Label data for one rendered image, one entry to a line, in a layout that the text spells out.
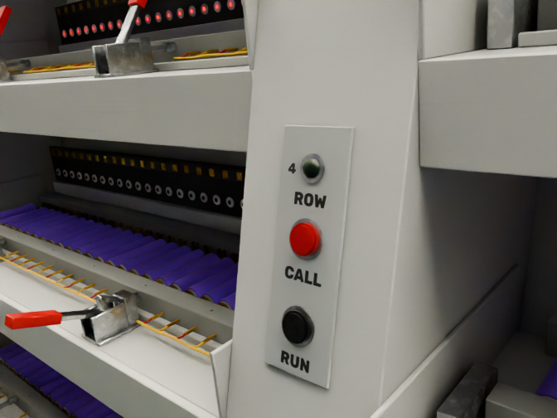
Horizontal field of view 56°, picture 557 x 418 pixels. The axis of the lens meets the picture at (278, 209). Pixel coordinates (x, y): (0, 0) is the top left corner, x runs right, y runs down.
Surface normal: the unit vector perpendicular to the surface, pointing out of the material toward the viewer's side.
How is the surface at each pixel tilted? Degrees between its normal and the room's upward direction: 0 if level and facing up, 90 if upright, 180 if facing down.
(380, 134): 90
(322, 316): 90
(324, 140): 90
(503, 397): 15
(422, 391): 90
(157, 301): 105
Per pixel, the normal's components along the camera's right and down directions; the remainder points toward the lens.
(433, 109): -0.66, 0.28
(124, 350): -0.09, -0.95
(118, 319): 0.75, 0.13
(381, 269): -0.65, 0.02
